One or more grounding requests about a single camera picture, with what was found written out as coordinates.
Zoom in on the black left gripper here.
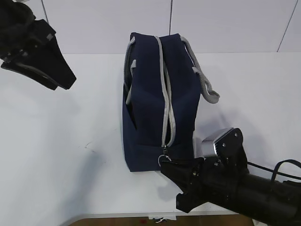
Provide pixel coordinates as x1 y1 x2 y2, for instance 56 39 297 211
0 19 76 90

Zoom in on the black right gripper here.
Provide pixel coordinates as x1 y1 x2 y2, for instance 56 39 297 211
159 128 249 213

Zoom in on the navy blue lunch bag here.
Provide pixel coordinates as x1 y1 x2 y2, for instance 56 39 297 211
122 32 220 172

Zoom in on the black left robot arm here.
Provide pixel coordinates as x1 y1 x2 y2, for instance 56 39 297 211
0 0 77 90

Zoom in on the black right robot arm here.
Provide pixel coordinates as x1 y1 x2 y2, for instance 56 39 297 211
158 128 301 226

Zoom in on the white tape under table edge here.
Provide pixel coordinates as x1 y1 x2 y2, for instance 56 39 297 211
148 215 177 223

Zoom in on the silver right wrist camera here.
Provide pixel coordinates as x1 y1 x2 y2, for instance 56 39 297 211
193 127 234 158

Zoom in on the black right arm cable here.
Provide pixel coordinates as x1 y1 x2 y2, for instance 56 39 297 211
246 159 301 182

